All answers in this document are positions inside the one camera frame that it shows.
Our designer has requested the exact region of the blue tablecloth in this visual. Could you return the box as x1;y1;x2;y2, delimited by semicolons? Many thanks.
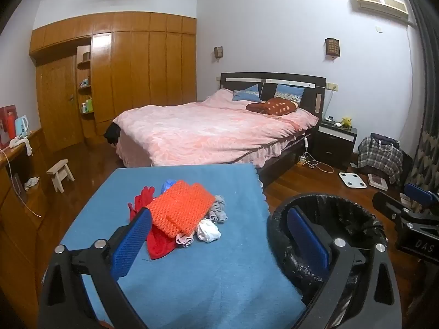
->
58;163;307;329

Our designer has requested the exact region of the white hanging cloth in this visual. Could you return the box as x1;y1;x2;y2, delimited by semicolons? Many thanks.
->
10;136;33;156

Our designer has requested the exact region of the small wooden stool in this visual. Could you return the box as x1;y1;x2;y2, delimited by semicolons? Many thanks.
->
46;159;75;193

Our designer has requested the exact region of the red centred bathroom scale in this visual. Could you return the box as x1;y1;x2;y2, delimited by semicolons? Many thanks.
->
368;173;390;191

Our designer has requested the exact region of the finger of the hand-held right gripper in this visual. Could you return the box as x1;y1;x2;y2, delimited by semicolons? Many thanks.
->
404;183;439;209
373;191;417;222

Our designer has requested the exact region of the white bathroom scale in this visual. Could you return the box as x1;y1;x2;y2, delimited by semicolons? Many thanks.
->
339;171;367;189

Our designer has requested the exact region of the plaid cloth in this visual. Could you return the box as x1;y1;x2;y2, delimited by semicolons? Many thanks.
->
358;136;403;186

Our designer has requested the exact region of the brown dotted pillow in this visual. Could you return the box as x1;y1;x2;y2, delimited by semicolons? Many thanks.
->
246;98;298;115

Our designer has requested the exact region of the dark bag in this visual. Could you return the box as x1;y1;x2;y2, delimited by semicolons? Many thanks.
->
370;134;400;149

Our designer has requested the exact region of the white cable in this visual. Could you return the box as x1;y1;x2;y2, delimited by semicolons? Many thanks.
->
298;136;335;174

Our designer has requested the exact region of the black cloth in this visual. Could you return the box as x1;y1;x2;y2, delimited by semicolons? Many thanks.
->
105;121;120;144

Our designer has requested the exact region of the wall air conditioner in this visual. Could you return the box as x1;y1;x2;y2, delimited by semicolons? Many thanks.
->
350;0;410;23

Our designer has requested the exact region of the dark nightstand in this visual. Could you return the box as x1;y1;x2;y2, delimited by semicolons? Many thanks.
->
312;120;358;170

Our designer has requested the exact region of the thin white cord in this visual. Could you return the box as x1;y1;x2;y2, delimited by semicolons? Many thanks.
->
0;147;42;218

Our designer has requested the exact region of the dark wooden bed frame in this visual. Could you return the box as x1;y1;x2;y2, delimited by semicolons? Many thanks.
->
219;73;326;187

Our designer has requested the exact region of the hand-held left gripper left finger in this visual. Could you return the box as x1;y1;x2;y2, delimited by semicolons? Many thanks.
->
37;208;152;329

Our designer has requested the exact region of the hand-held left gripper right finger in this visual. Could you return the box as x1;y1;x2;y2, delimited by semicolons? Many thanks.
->
287;206;403;329

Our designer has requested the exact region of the wooden side cabinet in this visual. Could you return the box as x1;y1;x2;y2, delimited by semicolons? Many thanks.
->
0;127;52;316

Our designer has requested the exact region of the black bagged trash bin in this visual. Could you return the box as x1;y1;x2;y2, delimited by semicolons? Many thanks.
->
267;194;392;329

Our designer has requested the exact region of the red cloth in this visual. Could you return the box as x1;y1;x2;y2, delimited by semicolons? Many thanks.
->
147;228;179;260

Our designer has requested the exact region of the grey cloth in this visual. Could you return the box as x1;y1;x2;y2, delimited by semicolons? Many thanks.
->
207;195;228;225

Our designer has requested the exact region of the pink blanket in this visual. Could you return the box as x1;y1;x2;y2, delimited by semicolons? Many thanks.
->
112;88;319;167

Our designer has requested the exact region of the red box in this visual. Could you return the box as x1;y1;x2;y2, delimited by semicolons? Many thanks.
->
0;104;18;146

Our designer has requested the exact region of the white and pink cloth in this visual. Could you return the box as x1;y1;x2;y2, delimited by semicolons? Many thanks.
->
196;219;222;243

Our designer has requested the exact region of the wooden wardrobe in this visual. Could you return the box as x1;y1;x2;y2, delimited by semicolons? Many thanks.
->
29;11;198;153

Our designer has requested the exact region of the blue pillow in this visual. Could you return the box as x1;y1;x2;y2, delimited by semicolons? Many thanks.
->
232;84;261;102
274;84;305;104

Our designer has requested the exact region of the dark patterned curtain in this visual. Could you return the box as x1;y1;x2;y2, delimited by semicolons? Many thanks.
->
399;0;439;213

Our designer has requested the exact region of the light blue kettle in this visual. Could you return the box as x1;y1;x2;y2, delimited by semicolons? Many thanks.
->
15;115;30;138

